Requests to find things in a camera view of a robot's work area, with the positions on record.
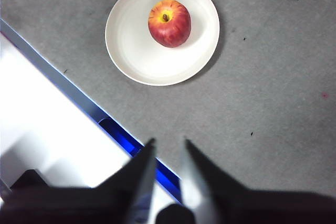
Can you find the red apple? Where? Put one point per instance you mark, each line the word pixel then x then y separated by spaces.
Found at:
pixel 170 27

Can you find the cream yellow plate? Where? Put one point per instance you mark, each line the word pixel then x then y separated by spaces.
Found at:
pixel 147 61

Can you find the silver table edge strip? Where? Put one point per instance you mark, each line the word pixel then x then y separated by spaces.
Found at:
pixel 52 69

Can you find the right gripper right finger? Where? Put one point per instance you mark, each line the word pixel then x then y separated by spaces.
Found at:
pixel 236 205

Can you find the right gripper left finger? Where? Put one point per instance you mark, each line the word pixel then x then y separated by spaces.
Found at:
pixel 113 200

